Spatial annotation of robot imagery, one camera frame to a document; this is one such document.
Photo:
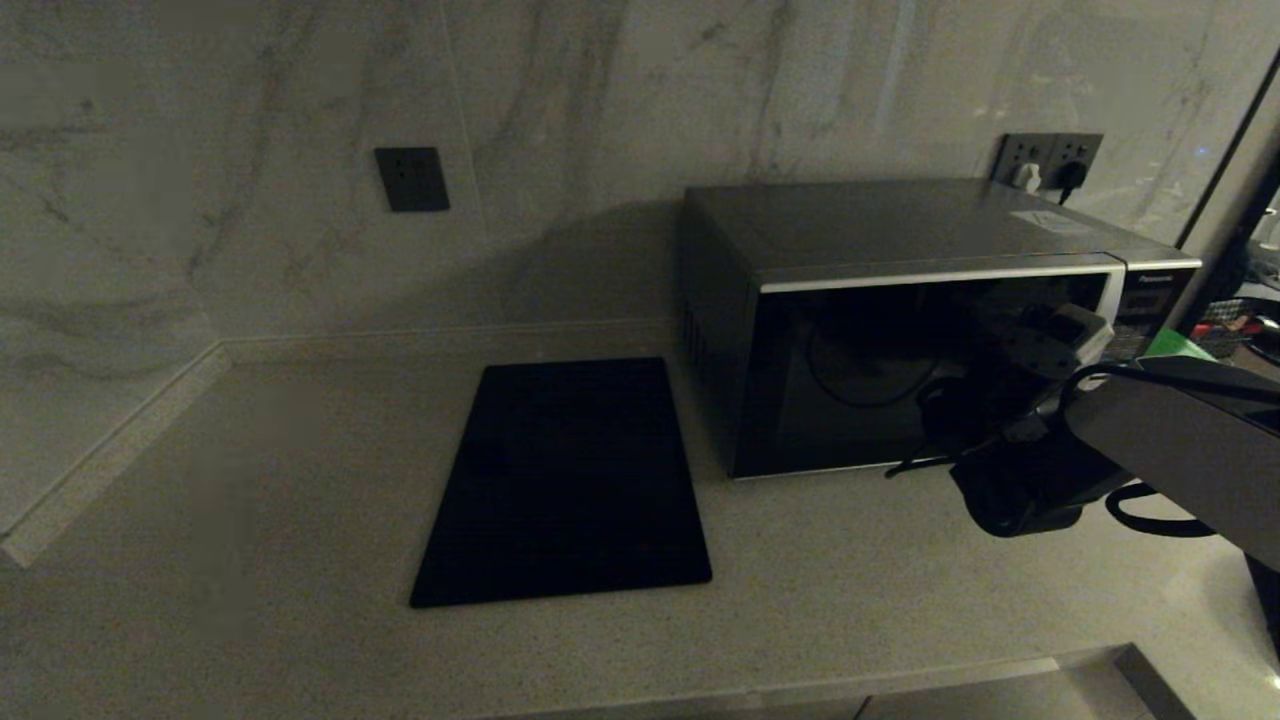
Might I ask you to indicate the black power plug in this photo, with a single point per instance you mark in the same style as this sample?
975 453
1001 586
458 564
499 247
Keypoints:
1071 176

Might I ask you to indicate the black shelf post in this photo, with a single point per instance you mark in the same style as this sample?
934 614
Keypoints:
1222 275

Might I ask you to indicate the thin black frame bar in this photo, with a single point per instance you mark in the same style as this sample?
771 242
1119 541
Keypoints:
1232 145

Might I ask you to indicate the black glass microwave door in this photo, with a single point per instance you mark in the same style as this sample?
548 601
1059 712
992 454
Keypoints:
800 400

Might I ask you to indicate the dark single wall socket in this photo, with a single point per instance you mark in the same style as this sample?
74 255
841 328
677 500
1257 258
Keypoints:
412 180

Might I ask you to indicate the black induction cooktop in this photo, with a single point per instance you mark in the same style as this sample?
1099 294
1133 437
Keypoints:
570 480

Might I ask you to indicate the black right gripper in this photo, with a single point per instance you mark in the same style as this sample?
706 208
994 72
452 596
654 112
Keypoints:
1020 400

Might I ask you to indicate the silver black microwave oven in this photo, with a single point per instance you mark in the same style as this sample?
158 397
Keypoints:
850 222

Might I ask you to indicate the white power plug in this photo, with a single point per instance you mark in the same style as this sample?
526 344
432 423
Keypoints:
1027 178

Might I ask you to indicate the green cutting board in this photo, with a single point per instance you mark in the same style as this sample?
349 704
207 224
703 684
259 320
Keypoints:
1175 345

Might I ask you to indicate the dark double wall socket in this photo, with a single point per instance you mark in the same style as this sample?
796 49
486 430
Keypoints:
1045 148

